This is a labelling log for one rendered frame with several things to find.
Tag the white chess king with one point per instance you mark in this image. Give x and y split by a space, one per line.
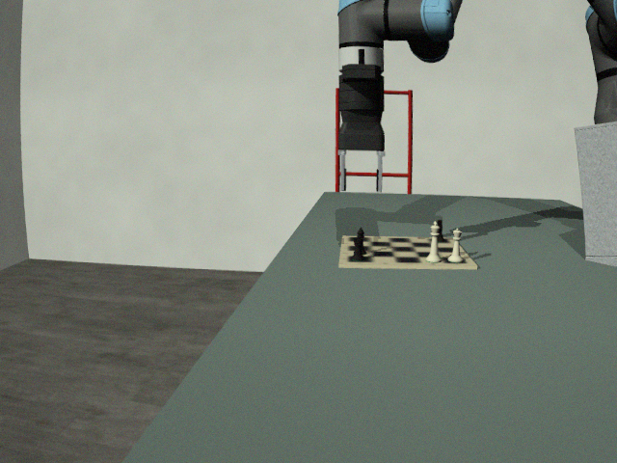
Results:
434 256

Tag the white queen chess piece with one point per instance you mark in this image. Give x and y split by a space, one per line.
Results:
455 257

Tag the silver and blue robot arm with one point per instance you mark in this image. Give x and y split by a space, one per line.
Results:
428 27

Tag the black and cream chessboard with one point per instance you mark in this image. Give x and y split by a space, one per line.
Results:
400 252

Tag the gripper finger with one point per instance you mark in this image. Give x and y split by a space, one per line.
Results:
379 170
342 170

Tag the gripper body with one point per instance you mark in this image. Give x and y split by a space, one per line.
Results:
361 103

